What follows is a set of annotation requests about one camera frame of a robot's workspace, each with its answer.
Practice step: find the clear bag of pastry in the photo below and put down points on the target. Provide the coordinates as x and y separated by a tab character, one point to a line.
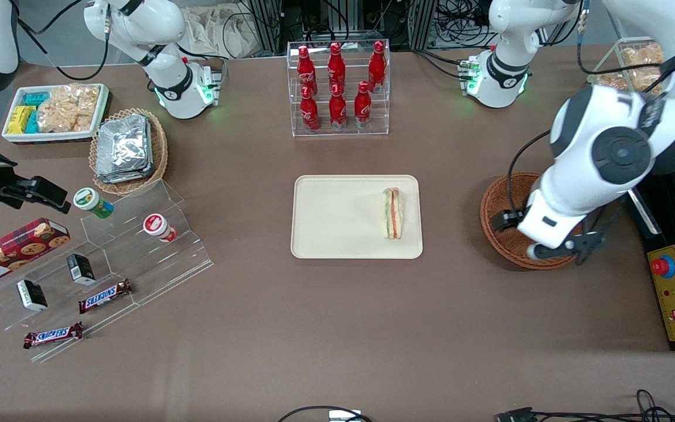
611	81
645	81
645	57

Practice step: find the red tartan cookie box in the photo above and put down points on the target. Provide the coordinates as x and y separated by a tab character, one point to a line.
15	249

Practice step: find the round brown wicker basket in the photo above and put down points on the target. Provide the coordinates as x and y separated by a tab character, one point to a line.
525	192

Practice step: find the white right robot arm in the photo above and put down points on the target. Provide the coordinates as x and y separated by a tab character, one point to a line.
138	23

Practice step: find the oval tan wicker basket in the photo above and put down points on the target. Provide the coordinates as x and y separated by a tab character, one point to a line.
160	152

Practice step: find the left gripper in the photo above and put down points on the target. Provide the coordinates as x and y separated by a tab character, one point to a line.
503	221

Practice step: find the triangle sandwich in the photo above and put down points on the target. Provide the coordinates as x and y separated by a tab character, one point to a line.
393	214

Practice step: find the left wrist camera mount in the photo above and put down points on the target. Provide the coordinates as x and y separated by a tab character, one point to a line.
572	246

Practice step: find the brown snickers bar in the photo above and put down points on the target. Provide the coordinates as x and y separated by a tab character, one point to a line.
105	296
53	335

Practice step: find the red lidded snack cup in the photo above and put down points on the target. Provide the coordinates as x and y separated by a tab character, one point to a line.
157	226

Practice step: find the clear acrylic stepped stand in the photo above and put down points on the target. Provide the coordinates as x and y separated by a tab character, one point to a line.
138	269

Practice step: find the green lidded snack cup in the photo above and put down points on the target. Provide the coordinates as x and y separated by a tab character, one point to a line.
91	201

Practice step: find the black box with yellow panel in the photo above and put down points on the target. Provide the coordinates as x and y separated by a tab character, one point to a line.
674	305

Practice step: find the aluminium frame profile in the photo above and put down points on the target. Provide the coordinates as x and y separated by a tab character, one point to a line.
266	23
422	23

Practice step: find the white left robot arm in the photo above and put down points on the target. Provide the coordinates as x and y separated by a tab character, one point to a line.
619	152

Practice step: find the white cloth bag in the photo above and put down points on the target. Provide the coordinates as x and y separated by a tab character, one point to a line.
220	29

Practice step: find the clear acrylic bottle rack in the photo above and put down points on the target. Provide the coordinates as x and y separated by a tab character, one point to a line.
349	133

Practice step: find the teal snack pack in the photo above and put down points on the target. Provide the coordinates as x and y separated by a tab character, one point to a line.
32	123
36	98

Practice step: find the yellow snack pack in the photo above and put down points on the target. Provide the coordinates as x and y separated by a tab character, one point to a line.
19	119

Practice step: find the small black carton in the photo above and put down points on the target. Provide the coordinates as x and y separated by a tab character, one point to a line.
81	269
32	295

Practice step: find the red cola bottle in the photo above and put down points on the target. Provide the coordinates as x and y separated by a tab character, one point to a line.
309	114
337	111
377	67
362	108
336	67
304	70

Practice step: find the clear bag of crackers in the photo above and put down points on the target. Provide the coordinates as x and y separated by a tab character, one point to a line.
68	108

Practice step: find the silver foil pack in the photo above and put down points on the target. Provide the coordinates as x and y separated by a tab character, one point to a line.
123	143
120	178

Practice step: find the white rectangular snack tray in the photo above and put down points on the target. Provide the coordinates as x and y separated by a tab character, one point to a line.
50	138

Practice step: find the beige plastic tray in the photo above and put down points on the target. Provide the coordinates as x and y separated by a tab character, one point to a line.
337	217

